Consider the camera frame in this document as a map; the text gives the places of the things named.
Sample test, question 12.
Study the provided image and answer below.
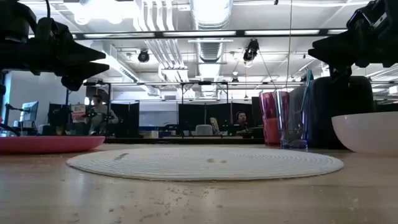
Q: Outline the red plastic tumbler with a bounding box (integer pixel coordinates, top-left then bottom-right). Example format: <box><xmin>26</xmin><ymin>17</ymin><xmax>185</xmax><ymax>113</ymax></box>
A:
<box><xmin>259</xmin><ymin>91</ymin><xmax>282</xmax><ymax>146</ymax></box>

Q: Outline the computer monitor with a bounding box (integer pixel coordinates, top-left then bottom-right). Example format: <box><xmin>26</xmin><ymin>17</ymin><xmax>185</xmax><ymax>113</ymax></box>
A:
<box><xmin>20</xmin><ymin>101</ymin><xmax>40</xmax><ymax>123</ymax></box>

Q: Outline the black ceiling-mounted camera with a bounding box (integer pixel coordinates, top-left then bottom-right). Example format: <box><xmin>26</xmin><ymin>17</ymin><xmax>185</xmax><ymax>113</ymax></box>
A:
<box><xmin>137</xmin><ymin>49</ymin><xmax>150</xmax><ymax>63</ymax></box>
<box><xmin>243</xmin><ymin>39</ymin><xmax>260</xmax><ymax>62</ymax></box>

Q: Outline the pink plastic plate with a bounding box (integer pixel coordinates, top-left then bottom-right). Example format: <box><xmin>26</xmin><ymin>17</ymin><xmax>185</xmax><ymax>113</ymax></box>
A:
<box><xmin>0</xmin><ymin>136</ymin><xmax>106</xmax><ymax>154</ymax></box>

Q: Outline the person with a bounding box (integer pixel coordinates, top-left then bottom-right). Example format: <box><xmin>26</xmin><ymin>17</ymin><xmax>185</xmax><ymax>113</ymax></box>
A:
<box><xmin>84</xmin><ymin>95</ymin><xmax>119</xmax><ymax>136</ymax></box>
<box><xmin>231</xmin><ymin>111</ymin><xmax>253</xmax><ymax>135</ymax></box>

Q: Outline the clear plastic tumbler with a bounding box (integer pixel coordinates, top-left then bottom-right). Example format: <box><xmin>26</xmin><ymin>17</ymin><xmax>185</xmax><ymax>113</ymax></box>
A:
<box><xmin>275</xmin><ymin>90</ymin><xmax>310</xmax><ymax>152</ymax></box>

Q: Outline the blue-handled spoon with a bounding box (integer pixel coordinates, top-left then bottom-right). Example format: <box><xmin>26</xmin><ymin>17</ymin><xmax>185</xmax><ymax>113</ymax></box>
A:
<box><xmin>298</xmin><ymin>68</ymin><xmax>315</xmax><ymax>142</ymax></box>

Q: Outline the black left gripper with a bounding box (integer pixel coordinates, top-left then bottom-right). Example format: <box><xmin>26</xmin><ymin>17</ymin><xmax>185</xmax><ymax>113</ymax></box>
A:
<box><xmin>0</xmin><ymin>17</ymin><xmax>111</xmax><ymax>92</ymax></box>

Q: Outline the pale peach bowl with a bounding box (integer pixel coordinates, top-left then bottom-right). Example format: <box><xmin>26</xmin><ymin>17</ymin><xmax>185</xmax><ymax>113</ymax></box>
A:
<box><xmin>331</xmin><ymin>111</ymin><xmax>398</xmax><ymax>156</ymax></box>

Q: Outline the black overhead frame beam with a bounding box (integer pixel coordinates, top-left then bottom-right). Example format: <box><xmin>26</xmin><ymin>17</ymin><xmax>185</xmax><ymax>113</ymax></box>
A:
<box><xmin>27</xmin><ymin>29</ymin><xmax>349</xmax><ymax>40</ymax></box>

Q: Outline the white round woven placemat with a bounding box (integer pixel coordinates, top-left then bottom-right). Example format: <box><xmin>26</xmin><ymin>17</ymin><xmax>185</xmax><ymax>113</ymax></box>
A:
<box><xmin>65</xmin><ymin>146</ymin><xmax>345</xmax><ymax>181</ymax></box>

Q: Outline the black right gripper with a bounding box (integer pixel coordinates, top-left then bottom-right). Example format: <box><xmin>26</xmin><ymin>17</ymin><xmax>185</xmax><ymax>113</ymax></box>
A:
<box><xmin>307</xmin><ymin>0</ymin><xmax>398</xmax><ymax>78</ymax></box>

